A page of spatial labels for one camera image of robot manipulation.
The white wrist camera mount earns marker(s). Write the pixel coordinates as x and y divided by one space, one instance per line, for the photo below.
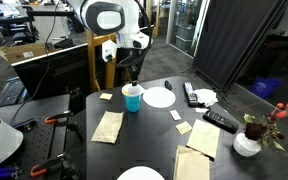
109 50

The black orange bar clamp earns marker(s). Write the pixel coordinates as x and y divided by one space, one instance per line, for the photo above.
47 165
55 117

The blue plastic bin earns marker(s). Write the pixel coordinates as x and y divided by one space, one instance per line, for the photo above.
264 87

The yellow sticky note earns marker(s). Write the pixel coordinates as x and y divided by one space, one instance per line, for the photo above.
106 96
184 128

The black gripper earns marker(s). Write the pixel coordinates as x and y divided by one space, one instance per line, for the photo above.
130 60

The small black remote control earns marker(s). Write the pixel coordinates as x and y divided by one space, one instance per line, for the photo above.
168 85

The black background workbench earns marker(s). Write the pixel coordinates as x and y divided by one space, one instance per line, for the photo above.
4 21

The small white paper slip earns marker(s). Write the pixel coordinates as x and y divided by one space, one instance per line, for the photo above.
201 109

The large black monitor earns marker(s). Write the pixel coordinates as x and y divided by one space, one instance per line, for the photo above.
60 73

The white paper plate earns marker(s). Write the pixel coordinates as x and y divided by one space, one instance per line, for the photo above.
159 97
140 174

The white round vase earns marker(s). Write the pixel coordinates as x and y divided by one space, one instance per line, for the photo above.
245 148

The wide black remote control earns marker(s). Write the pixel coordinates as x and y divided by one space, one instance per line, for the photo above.
220 121

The black divider panel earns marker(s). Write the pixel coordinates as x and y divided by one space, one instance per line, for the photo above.
237 36

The long black remote control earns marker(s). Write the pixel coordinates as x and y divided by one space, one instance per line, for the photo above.
191 96

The dark rose flower bunch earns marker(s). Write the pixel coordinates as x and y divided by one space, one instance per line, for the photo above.
254 130

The crumpled white tissue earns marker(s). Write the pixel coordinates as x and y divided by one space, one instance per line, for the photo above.
206 97

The black perforated breadboard table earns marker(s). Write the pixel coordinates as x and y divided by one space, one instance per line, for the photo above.
40 143

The blue plastic cup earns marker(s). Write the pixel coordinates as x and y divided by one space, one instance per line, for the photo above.
132 103

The small black device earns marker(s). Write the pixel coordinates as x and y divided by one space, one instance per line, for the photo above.
25 125

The cardboard box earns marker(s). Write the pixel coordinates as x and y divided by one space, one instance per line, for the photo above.
20 53

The black camera stand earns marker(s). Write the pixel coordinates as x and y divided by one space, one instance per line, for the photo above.
74 96

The small white pink card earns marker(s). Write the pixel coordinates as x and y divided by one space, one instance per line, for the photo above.
175 115

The brown paper napkin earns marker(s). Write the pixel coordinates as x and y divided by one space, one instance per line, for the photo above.
204 137
108 127
190 165

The black keyboard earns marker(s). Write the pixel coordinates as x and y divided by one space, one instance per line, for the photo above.
10 93

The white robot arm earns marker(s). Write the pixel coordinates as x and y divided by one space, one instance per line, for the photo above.
127 20

